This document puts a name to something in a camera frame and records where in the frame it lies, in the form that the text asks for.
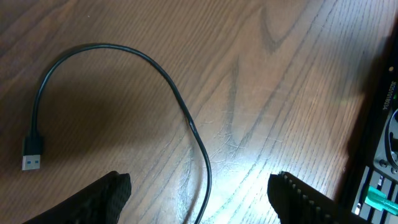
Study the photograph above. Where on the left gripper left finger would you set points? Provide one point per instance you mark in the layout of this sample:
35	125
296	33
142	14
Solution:
100	202

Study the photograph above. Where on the black USB cable short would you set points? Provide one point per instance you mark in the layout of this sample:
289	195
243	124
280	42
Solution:
33	144

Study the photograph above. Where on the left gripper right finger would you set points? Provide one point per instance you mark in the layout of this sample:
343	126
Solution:
295	202

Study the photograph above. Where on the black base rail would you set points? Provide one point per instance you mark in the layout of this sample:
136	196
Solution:
369	193

